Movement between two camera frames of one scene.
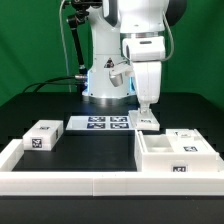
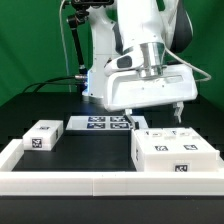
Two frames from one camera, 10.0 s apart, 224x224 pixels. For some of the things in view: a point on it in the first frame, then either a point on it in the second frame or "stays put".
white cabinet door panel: (144, 121) to (153, 142)
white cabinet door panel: (188, 140) stays put
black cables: (51, 83) stays put
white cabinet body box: (176, 151) stays put
